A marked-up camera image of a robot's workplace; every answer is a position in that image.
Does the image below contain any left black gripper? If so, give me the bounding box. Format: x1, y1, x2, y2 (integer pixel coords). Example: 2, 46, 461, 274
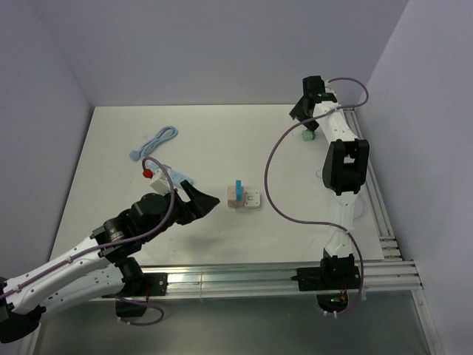
142, 180, 220, 242

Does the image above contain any green plug adapter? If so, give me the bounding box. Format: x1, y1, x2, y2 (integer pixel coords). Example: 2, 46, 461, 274
302, 129, 317, 141

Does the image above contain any pink cube socket adapter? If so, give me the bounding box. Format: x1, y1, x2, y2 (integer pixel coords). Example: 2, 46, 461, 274
227, 185, 244, 209

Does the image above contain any blue plug adapter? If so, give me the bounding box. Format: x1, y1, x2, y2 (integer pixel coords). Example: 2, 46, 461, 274
235, 180, 244, 203

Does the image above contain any white plug adapter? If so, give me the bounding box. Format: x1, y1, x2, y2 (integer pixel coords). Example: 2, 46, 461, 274
243, 188, 261, 209

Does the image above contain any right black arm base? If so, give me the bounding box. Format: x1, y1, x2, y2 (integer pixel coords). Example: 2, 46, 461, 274
290, 266, 364, 316

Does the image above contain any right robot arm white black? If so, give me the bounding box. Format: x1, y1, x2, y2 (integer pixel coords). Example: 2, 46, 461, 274
290, 75, 370, 288

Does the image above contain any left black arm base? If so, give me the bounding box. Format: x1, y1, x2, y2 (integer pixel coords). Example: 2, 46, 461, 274
115, 273, 168, 319

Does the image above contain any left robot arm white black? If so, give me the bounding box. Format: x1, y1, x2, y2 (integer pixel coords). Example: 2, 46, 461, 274
1, 180, 220, 343

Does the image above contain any light blue power strip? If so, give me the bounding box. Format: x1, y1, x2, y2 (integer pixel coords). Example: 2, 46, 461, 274
169, 168, 194, 186

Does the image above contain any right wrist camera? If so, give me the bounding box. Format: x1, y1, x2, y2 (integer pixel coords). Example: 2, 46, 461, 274
324, 81, 335, 93

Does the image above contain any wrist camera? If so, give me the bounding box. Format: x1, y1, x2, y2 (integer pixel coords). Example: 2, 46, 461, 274
143, 166, 173, 195
324, 81, 335, 93

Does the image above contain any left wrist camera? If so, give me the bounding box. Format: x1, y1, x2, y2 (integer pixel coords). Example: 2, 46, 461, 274
143, 166, 173, 195

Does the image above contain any light blue power cord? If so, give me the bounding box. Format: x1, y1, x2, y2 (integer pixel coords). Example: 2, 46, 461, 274
129, 126, 179, 167

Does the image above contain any light blue charger with cable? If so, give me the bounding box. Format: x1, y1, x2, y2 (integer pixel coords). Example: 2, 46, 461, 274
316, 169, 369, 223

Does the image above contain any aluminium right rail frame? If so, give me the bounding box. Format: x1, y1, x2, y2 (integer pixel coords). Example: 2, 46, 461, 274
341, 104, 402, 260

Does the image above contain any aluminium rail frame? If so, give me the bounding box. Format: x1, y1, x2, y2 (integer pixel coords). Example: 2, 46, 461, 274
341, 104, 402, 260
35, 260, 440, 355

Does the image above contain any aluminium front rail frame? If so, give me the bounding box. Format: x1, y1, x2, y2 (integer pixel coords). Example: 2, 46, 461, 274
35, 260, 440, 355

